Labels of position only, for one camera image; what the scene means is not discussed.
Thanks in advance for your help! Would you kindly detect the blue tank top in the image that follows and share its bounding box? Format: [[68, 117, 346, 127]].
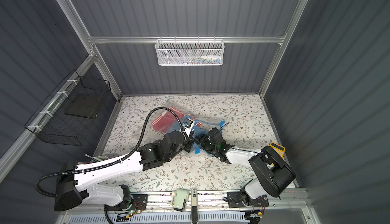
[[164, 119, 212, 138]]

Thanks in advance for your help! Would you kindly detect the clear vacuum bag blue zipper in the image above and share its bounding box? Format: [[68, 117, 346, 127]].
[[141, 101, 228, 154]]

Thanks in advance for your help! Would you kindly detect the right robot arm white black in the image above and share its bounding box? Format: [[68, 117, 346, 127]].
[[194, 128, 296, 207]]

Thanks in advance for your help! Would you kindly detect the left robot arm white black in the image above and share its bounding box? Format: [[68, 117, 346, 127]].
[[54, 131, 193, 211]]

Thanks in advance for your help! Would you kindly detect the red folded garment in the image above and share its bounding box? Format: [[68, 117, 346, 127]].
[[151, 107, 193, 134]]

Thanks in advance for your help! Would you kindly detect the yellow calculator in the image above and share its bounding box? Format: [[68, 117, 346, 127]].
[[269, 142, 285, 158]]

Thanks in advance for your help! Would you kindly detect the white glue bottle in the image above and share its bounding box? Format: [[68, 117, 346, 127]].
[[200, 55, 222, 63]]

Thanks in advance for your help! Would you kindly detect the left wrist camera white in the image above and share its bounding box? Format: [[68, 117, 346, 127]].
[[182, 117, 195, 137]]

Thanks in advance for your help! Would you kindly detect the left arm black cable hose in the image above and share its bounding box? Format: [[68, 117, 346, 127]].
[[34, 106, 187, 199]]

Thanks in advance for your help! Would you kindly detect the pale green box on rail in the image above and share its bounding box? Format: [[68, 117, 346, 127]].
[[171, 188, 190, 212]]

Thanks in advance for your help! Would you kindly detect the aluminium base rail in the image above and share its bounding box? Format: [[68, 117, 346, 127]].
[[60, 188, 311, 224]]

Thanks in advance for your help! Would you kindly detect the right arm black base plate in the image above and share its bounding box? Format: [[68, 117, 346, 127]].
[[223, 191, 269, 209]]

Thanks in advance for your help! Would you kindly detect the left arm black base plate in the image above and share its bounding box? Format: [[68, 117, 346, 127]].
[[106, 194, 148, 211]]

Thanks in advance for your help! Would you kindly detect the black handle on rail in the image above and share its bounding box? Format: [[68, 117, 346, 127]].
[[191, 188, 199, 224]]

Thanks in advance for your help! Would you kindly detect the white wire wall basket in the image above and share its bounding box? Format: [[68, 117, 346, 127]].
[[155, 40, 225, 66]]

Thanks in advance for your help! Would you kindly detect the black wire wall basket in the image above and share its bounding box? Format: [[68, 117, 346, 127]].
[[25, 72, 112, 146]]

